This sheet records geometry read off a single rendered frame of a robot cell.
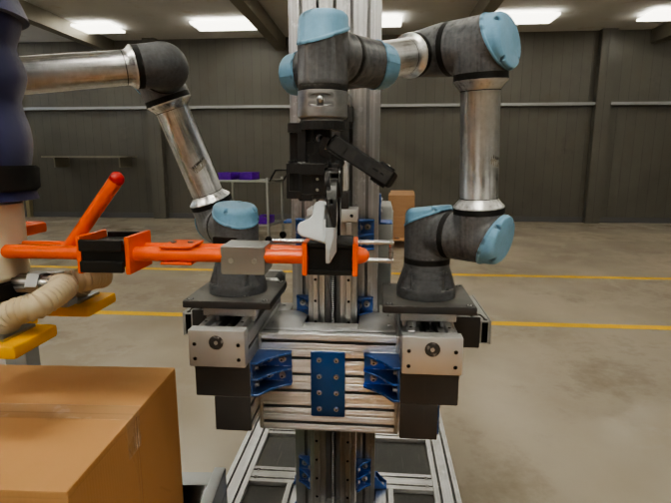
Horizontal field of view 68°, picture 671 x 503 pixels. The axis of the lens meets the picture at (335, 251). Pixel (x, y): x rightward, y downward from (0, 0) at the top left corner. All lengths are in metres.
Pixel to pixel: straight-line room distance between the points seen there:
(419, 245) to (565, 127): 10.81
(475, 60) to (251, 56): 10.79
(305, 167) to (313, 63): 0.15
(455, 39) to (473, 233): 0.41
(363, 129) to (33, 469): 1.04
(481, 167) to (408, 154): 10.15
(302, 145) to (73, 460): 0.57
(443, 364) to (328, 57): 0.72
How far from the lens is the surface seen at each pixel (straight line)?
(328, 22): 0.76
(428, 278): 1.23
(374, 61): 0.82
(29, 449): 0.93
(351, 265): 0.76
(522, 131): 11.69
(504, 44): 1.13
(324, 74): 0.74
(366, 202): 1.41
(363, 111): 1.39
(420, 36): 1.17
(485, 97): 1.14
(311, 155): 0.76
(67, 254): 0.88
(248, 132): 11.65
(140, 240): 0.86
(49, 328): 0.89
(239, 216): 1.26
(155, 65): 1.24
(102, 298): 1.02
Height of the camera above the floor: 1.38
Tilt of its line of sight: 11 degrees down
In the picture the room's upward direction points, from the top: straight up
